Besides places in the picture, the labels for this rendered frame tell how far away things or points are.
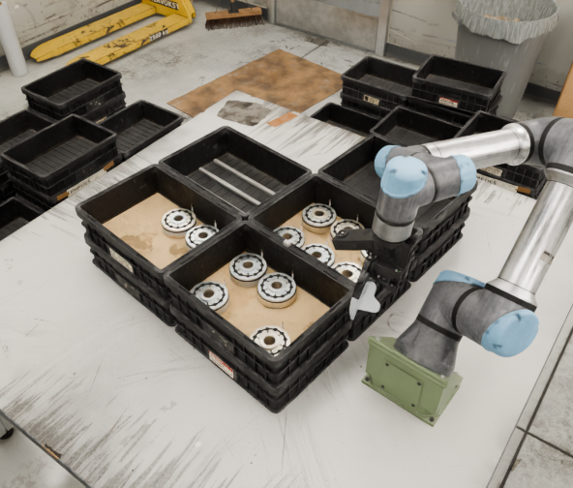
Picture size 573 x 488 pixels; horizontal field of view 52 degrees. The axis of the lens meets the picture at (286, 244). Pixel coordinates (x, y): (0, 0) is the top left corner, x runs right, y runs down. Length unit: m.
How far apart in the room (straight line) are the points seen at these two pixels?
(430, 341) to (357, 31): 3.59
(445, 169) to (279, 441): 0.76
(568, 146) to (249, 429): 0.96
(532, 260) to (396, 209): 0.39
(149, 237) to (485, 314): 0.97
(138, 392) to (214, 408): 0.20
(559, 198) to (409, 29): 3.33
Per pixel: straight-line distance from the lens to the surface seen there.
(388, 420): 1.54
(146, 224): 1.84
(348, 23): 4.78
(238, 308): 1.56
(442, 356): 1.43
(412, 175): 1.05
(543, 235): 1.36
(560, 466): 2.44
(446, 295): 1.42
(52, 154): 2.88
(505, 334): 1.32
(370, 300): 1.21
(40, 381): 1.70
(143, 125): 3.18
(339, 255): 1.70
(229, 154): 2.09
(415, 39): 4.59
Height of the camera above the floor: 2.01
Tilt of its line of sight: 43 degrees down
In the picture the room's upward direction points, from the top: straight up
